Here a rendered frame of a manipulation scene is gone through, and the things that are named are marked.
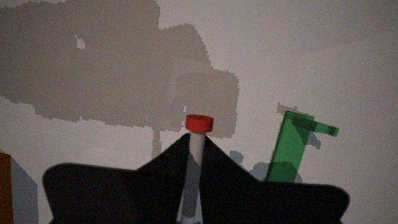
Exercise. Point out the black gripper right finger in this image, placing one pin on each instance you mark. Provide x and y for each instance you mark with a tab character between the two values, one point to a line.
230	195

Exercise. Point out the grey pin with red cap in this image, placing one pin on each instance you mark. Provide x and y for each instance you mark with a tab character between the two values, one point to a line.
199	125

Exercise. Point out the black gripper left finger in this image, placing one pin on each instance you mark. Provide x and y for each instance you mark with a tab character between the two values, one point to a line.
151	193

